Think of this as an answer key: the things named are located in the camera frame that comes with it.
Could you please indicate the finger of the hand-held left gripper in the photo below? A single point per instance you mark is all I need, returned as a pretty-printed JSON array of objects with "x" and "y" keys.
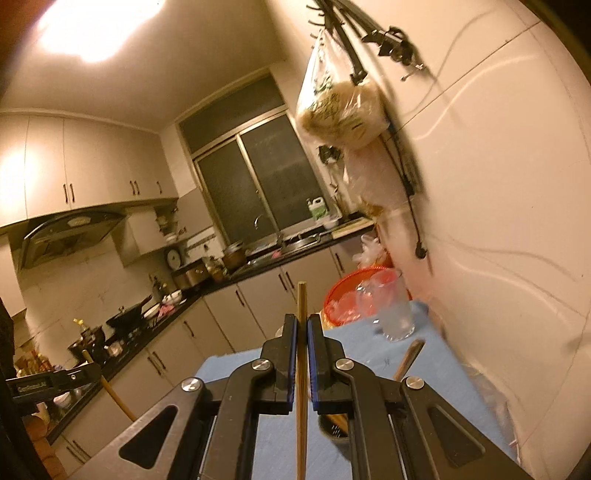
[{"x": 85, "y": 373}]

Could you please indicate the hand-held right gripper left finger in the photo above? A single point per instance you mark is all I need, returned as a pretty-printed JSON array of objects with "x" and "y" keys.
[{"x": 291, "y": 364}]

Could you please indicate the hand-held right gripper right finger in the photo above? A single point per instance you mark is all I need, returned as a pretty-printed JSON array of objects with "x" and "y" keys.
[{"x": 313, "y": 364}]

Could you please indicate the square striped brown chopstick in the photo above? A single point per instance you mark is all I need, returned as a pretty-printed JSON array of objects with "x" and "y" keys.
[{"x": 302, "y": 300}]

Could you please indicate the dark metal cup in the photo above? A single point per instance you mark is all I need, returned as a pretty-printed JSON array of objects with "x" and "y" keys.
[{"x": 332, "y": 436}]

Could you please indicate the condiment bottles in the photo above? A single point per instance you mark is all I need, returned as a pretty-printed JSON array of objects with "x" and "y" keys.
[{"x": 34, "y": 362}]

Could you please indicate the dark cooking pot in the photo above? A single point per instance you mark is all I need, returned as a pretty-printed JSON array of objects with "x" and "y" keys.
[{"x": 87, "y": 346}]

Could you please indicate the black kitchen countertop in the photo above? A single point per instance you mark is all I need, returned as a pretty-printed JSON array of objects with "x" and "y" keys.
[{"x": 134, "y": 346}]

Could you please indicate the blue table cloth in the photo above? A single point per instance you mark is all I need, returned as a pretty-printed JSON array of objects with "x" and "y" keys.
[{"x": 369, "y": 341}]

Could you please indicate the black wok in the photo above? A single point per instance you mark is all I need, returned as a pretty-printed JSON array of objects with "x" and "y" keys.
[{"x": 124, "y": 318}]

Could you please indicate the red plastic basket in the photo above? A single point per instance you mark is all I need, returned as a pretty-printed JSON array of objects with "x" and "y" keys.
[{"x": 339, "y": 295}]

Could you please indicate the grey lower cabinets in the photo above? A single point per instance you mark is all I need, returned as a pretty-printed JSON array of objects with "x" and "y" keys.
[{"x": 217, "y": 314}]

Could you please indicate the brown cooking pot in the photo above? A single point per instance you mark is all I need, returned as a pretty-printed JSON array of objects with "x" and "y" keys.
[{"x": 234, "y": 258}]

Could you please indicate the steel kitchen sink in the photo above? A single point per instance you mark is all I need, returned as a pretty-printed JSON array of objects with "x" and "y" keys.
[{"x": 300, "y": 243}]

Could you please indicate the white plastic bag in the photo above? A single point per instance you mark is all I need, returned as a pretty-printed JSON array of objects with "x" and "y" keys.
[{"x": 371, "y": 251}]

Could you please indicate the black range hood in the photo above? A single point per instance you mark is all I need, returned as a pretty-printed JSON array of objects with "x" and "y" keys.
[{"x": 69, "y": 235}]

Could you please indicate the small white bowl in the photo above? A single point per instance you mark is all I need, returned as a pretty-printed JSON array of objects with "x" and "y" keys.
[{"x": 330, "y": 224}]

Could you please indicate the wooden cutting board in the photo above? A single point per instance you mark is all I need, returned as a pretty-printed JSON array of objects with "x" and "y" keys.
[{"x": 353, "y": 228}]

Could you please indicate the round dial kitchen scale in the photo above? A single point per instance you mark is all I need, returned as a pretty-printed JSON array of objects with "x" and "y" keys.
[{"x": 174, "y": 258}]

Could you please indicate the metal faucet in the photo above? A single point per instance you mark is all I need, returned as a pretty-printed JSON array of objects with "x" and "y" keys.
[{"x": 259, "y": 221}]

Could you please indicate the green white detergent bottle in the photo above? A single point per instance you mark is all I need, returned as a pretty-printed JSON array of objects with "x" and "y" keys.
[{"x": 317, "y": 211}]

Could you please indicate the kitchen window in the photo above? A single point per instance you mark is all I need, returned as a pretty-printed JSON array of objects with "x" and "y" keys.
[{"x": 277, "y": 170}]

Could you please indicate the translucent plastic bag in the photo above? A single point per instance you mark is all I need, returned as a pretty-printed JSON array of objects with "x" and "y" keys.
[{"x": 374, "y": 180}]

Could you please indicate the white upper cabinets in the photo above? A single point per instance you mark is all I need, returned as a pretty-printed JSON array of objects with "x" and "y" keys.
[{"x": 92, "y": 161}]

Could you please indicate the hanging plastic bag with food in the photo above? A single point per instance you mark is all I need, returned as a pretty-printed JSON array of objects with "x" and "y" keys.
[{"x": 341, "y": 110}]

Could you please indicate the ceiling light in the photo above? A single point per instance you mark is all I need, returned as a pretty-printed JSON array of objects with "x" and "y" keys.
[{"x": 78, "y": 37}]

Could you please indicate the small wall shelf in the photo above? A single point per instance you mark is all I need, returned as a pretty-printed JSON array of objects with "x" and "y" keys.
[{"x": 166, "y": 226}]

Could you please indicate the black wall hook rack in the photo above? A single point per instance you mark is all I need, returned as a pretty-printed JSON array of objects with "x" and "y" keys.
[{"x": 390, "y": 39}]

